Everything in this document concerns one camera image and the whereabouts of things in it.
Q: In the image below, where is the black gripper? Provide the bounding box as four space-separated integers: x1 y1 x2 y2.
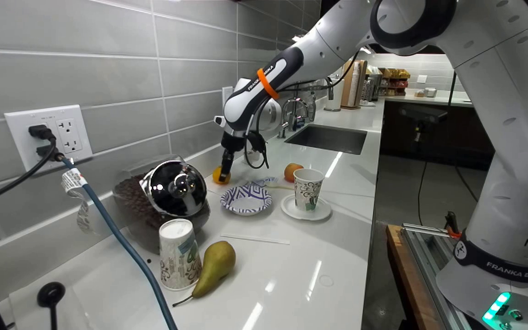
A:
217 131 245 185

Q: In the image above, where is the orange citrus fruit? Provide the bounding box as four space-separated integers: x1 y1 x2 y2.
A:
210 164 232 186

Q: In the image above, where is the blue patterned paper bowl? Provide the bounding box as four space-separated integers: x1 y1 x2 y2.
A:
217 181 274 218

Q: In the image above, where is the shiny chrome round appliance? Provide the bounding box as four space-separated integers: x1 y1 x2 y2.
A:
137 157 208 219

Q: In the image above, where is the red orange apple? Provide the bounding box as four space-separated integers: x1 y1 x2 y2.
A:
282 161 305 185

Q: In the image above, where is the white round saucer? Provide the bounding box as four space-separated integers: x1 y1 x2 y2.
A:
278 192 333 223

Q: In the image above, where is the upright patterned paper cup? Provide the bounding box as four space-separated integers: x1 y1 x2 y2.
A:
291 166 326 214

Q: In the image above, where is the shiny steel kettle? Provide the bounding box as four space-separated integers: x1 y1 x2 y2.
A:
254 89 324 139

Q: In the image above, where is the upside-down patterned paper cup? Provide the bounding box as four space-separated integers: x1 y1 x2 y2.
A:
155 216 203 289

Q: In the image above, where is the green pear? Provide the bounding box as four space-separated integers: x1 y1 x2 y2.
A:
170 238 238 307

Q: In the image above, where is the dark brown textured bag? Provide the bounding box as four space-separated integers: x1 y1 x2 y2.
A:
111 172 155 229

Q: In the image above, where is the dark undermount sink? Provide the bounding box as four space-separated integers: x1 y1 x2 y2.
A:
282 122 370 155

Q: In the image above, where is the white container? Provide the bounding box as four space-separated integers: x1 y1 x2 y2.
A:
324 71 344 113

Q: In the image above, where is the wooden knife block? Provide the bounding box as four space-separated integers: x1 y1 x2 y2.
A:
337 58 370 111

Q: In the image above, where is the brown food pile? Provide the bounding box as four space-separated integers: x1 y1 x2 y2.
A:
377 64 412 97

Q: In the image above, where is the dark base cabinet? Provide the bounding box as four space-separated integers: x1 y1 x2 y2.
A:
379 98 498 172

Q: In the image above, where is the red black clamp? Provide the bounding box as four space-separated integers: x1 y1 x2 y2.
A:
399 208 463 241

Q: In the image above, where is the black wrist cable bundle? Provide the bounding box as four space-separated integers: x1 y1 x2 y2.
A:
241 51 362 172

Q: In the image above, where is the orange strap band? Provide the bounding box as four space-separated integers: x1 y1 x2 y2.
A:
254 65 282 100

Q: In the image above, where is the blue cable with white tag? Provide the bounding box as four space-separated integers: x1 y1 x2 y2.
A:
60 155 179 330

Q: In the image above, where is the white quad wall outlet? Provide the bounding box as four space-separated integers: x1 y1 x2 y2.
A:
3 102 93 174

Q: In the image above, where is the black plug with cable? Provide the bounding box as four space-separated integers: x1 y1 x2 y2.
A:
25 122 58 148
0 142 67 216

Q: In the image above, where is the thin black hanging cable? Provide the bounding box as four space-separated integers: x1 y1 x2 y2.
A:
414 159 428 227

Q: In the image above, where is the black round cable mount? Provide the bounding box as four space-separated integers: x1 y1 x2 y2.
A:
34 280 67 330

